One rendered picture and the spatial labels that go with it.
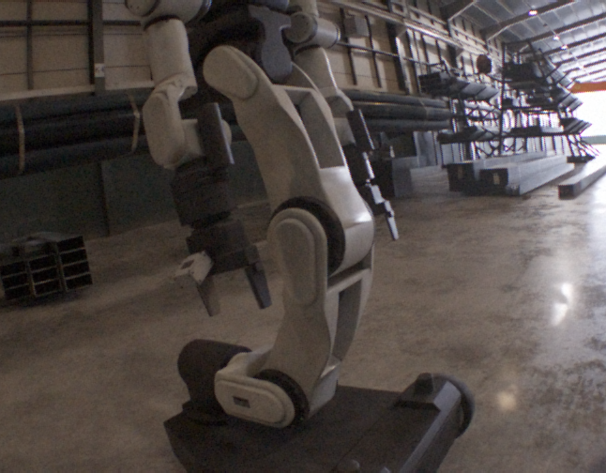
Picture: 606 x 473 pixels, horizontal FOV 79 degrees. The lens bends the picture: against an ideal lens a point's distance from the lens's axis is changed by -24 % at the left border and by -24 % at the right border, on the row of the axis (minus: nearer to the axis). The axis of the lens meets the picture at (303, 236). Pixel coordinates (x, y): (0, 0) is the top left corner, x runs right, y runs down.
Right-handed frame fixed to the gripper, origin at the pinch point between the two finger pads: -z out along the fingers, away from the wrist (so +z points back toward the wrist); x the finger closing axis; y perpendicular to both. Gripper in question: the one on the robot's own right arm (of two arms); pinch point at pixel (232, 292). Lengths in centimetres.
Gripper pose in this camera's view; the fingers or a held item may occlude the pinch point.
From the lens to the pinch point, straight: 68.2
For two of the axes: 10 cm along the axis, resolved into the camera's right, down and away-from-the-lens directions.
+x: 7.8, -2.2, -5.9
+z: -3.0, -9.5, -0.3
